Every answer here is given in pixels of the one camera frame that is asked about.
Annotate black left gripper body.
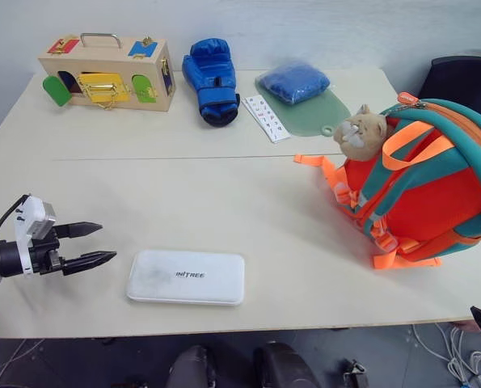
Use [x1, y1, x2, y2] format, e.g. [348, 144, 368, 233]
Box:
[29, 226, 67, 276]

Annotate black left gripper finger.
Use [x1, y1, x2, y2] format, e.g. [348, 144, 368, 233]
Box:
[60, 250, 118, 277]
[53, 221, 104, 239]

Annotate white rectangular case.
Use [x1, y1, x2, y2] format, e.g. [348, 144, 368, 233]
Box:
[125, 249, 247, 307]

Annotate orange and teal backpack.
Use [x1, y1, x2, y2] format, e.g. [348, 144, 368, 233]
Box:
[293, 91, 481, 271]

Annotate small black floor device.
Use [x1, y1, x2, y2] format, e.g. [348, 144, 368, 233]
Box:
[342, 358, 371, 388]

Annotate wooden lock activity box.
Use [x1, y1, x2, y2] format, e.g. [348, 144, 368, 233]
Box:
[36, 32, 177, 119]

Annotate dark rounded grey shape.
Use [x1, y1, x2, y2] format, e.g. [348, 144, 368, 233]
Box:
[168, 344, 217, 388]

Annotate blue boxing glove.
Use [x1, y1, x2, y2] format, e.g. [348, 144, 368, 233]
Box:
[181, 37, 242, 129]

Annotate dark rounded black shape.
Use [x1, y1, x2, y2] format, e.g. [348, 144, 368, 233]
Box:
[252, 341, 321, 388]

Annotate white printed sticker sheet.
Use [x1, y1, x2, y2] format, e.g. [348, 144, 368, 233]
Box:
[241, 95, 293, 144]

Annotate tan plush animal pendant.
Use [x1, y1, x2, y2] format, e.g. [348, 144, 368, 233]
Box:
[331, 103, 389, 160]

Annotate black office chair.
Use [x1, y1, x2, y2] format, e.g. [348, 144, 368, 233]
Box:
[416, 55, 481, 122]

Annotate blue cloth in plastic bag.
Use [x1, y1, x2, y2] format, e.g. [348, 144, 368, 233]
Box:
[254, 60, 332, 106]

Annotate green silicone mat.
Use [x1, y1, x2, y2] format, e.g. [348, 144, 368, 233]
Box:
[254, 77, 352, 138]

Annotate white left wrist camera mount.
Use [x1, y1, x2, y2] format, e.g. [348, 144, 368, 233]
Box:
[12, 195, 57, 278]

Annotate white floor cables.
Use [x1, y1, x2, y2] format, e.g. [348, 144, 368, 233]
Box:
[410, 322, 481, 388]

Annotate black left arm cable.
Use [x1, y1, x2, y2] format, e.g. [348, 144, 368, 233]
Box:
[0, 194, 30, 388]

